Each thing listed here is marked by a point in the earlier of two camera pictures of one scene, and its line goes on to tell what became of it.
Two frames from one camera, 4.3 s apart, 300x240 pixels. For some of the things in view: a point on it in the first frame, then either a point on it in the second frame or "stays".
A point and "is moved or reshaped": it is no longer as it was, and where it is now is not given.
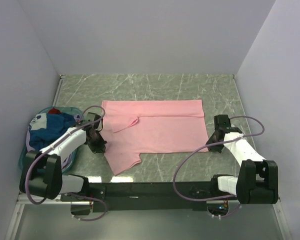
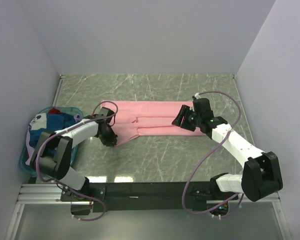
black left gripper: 100,147 to 108,142
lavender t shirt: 76,118 stays
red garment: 54,111 stays
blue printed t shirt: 45,126 stays
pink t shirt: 132,127 is moved or reshaped
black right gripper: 215,148 to 185,111
